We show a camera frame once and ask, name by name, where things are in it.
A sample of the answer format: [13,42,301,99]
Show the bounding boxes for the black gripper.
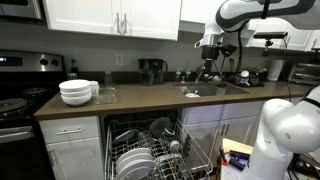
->
[200,45,220,83]

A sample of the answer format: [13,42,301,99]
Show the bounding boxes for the white dinner plate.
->
[116,152,155,171]
[115,147,153,165]
[116,158,157,180]

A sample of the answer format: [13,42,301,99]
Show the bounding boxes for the chrome faucet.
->
[194,64,205,84]

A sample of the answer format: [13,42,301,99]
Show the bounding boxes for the steel kitchen sink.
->
[173,82,250,98]

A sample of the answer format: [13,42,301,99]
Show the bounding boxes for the small soap bottle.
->
[175,68,183,83]
[185,68,193,83]

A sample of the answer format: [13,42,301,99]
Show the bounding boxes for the small brown kitchen item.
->
[228,58,236,73]

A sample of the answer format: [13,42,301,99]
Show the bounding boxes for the black dish drying rack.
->
[229,69,266,88]

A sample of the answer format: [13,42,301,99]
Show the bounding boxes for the wide white drawer front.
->
[180,100,264,126]

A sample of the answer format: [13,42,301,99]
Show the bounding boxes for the black coffee maker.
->
[137,58,169,87]

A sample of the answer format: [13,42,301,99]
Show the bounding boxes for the white paper towel roll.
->
[266,59,284,82]

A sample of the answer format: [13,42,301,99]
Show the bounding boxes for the white base cabinet door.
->
[45,137,105,180]
[219,115,259,145]
[184,120,225,164]

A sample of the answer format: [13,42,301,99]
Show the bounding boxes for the black bowl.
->
[148,116,173,138]

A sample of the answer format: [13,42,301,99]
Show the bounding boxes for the black utensil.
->
[182,134,192,158]

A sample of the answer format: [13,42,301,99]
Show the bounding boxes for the wooden board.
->
[221,137,255,156]

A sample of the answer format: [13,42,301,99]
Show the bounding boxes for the small white cup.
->
[169,140,181,152]

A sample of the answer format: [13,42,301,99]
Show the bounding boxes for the blue purple tool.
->
[229,149,251,161]

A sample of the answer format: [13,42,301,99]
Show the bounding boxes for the clear drinking glass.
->
[138,129,152,143]

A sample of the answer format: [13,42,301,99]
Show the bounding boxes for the steel toaster oven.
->
[287,62,320,86]

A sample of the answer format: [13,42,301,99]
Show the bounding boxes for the black cylinder tool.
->
[228,157,247,172]

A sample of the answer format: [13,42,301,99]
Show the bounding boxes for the clear glass bottle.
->
[103,70,115,89]

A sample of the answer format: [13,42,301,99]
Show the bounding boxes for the clear glass container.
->
[94,87,119,105]

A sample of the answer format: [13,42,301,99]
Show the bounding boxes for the white perforated board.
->
[220,153,254,180]

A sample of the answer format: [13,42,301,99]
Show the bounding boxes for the grey plastic lid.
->
[112,129,137,145]

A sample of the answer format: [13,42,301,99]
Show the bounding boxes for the white mug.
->
[89,80,100,98]

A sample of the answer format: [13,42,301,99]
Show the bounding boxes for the dark glass bottle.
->
[69,57,80,80]

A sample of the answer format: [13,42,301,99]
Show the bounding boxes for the white bowl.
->
[60,89,92,99]
[60,93,93,107]
[58,79,92,93]

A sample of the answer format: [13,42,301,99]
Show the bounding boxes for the black steel stove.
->
[0,49,68,180]

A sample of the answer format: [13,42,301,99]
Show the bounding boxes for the steel microwave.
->
[0,0,47,24]

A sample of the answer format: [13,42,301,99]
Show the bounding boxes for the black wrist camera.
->
[220,43,238,58]

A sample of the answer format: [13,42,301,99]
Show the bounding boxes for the white wall cabinet row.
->
[179,0,320,52]

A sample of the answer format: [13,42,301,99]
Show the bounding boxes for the black camera on stand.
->
[253,31,289,57]

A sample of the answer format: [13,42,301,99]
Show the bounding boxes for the white wall cabinet door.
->
[120,0,183,42]
[42,0,123,36]

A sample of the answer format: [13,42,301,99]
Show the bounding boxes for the white wire dishwasher rack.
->
[104,118,214,180]

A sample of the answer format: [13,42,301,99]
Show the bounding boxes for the white wall outlet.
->
[115,53,125,67]

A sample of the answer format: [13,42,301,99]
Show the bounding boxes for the orange handled tool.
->
[218,146,230,167]

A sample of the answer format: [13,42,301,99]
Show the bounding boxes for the silver cabinet door handle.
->
[114,12,121,35]
[122,13,130,36]

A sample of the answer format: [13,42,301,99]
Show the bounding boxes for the black floor cables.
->
[288,153,320,180]

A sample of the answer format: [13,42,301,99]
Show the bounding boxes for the white drawer with handle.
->
[39,115,100,145]

